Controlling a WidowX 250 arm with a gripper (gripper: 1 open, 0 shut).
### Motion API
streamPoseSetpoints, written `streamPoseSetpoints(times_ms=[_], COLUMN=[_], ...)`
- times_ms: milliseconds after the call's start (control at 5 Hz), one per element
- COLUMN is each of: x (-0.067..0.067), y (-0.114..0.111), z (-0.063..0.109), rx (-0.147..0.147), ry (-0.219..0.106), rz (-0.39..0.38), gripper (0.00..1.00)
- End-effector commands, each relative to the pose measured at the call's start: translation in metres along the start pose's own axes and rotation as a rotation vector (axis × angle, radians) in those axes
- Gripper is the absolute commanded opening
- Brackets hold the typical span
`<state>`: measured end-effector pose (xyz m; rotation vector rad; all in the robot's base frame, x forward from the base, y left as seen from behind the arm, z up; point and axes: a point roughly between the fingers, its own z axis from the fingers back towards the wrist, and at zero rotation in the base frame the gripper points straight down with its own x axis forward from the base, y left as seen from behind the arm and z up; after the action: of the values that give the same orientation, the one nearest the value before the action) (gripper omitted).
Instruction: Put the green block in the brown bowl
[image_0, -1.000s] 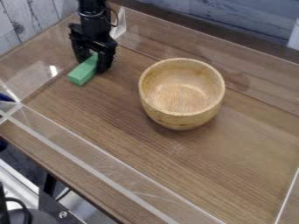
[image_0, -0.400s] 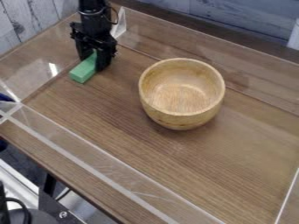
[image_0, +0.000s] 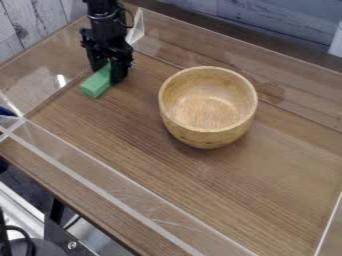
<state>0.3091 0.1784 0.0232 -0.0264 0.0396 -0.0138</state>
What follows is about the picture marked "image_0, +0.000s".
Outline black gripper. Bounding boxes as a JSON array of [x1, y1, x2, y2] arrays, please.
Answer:
[[78, 13, 134, 85]]

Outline green rectangular block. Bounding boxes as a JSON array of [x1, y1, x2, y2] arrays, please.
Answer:
[[80, 64, 110, 98]]

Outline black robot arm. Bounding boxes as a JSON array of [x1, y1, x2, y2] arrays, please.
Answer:
[[80, 0, 133, 84]]

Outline light wooden bowl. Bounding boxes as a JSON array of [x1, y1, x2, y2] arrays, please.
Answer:
[[157, 66, 257, 149]]

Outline black table leg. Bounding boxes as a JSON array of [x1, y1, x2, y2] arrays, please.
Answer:
[[49, 199, 65, 225]]

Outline clear acrylic enclosure wall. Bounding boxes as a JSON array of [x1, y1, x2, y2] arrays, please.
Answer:
[[0, 9, 342, 256]]

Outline black metal bracket with screw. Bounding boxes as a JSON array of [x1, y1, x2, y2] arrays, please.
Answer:
[[44, 218, 98, 256]]

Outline black cable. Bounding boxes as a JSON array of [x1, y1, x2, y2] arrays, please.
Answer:
[[0, 225, 38, 256]]

